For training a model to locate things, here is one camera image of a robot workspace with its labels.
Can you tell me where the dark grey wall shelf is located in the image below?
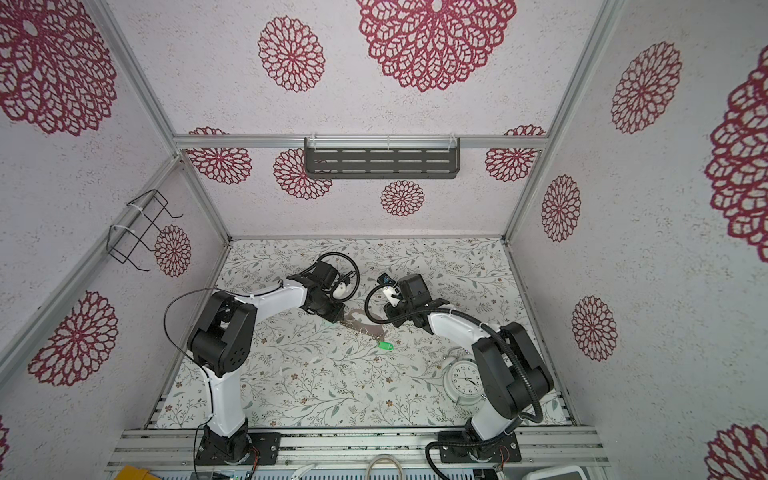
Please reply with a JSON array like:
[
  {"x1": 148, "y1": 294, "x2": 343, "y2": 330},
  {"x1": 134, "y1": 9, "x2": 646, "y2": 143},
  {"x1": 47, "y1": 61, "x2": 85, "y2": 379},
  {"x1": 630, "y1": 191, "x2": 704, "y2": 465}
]
[{"x1": 304, "y1": 137, "x2": 461, "y2": 180}]

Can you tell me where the silver metal key bottle opener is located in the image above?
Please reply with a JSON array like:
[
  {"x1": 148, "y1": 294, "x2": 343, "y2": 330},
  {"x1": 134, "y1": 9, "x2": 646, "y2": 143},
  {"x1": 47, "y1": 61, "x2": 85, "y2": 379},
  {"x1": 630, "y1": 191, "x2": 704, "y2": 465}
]
[{"x1": 341, "y1": 309, "x2": 386, "y2": 341}]

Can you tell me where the white cable loop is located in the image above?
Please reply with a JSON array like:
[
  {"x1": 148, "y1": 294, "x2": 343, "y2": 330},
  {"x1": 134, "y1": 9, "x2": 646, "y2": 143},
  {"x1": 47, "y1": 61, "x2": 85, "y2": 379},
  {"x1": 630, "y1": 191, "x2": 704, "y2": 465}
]
[{"x1": 364, "y1": 454, "x2": 407, "y2": 480}]

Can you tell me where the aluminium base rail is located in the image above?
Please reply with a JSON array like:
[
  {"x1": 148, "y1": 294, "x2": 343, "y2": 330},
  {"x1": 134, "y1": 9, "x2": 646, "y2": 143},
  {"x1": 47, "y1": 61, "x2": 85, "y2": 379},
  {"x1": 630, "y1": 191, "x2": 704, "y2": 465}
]
[{"x1": 105, "y1": 426, "x2": 610, "y2": 473}]

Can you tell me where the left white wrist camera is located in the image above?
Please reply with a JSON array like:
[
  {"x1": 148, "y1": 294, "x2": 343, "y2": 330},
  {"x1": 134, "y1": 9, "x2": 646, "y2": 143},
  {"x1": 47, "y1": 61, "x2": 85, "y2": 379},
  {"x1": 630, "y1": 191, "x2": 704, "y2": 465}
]
[{"x1": 332, "y1": 281, "x2": 351, "y2": 301}]

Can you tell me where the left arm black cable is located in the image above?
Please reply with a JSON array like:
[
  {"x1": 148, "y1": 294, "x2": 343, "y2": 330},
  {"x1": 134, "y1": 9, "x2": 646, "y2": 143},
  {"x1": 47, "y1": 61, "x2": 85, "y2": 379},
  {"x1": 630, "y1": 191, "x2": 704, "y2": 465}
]
[{"x1": 163, "y1": 286, "x2": 217, "y2": 421}]

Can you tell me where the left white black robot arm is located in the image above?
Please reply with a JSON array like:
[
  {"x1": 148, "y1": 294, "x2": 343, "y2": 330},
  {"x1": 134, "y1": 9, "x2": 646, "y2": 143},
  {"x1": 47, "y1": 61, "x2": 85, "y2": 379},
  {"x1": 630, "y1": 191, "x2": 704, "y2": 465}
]
[{"x1": 187, "y1": 254, "x2": 360, "y2": 465}]

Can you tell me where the yellow object at bottom edge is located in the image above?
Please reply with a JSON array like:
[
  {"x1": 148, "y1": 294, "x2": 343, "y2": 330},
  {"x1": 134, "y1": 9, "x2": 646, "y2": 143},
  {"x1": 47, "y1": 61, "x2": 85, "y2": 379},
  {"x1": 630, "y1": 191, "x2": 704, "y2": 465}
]
[{"x1": 114, "y1": 465, "x2": 160, "y2": 480}]

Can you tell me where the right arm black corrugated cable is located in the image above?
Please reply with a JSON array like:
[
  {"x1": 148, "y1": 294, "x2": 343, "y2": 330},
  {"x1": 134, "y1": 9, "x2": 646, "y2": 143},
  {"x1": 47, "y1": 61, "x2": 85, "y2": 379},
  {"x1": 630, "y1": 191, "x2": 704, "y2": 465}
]
[{"x1": 364, "y1": 283, "x2": 545, "y2": 480}]

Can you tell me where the white round alarm clock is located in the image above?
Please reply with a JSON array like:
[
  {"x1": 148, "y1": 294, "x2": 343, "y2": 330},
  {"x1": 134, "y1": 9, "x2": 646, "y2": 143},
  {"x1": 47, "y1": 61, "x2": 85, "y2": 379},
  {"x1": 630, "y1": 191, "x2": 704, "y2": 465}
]
[{"x1": 442, "y1": 357, "x2": 485, "y2": 406}]

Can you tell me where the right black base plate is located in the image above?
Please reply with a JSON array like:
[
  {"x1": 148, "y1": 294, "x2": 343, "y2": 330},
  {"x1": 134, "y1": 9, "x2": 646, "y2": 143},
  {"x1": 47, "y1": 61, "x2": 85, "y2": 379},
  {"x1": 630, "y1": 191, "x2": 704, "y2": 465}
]
[{"x1": 437, "y1": 431, "x2": 522, "y2": 464}]

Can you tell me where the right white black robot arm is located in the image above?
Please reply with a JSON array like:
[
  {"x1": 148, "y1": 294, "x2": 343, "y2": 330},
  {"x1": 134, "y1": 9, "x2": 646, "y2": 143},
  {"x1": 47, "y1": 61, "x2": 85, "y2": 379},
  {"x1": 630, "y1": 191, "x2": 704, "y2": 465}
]
[{"x1": 372, "y1": 274, "x2": 554, "y2": 446}]

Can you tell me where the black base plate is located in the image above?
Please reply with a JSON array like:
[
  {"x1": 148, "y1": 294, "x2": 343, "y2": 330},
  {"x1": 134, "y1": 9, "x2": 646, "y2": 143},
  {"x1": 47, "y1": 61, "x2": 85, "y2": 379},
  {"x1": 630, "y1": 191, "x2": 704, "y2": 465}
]
[
  {"x1": 437, "y1": 431, "x2": 522, "y2": 464},
  {"x1": 194, "y1": 432, "x2": 282, "y2": 466}
]

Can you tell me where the black wire wall basket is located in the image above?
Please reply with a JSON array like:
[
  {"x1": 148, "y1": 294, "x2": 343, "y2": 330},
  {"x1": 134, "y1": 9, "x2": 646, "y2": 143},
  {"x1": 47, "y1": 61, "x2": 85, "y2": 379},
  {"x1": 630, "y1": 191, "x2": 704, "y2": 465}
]
[{"x1": 105, "y1": 189, "x2": 183, "y2": 273}]

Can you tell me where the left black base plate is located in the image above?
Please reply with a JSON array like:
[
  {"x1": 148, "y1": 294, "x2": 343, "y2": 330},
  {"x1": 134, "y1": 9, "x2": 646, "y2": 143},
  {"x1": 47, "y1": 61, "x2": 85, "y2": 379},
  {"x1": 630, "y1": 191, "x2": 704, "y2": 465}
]
[{"x1": 194, "y1": 432, "x2": 282, "y2": 466}]

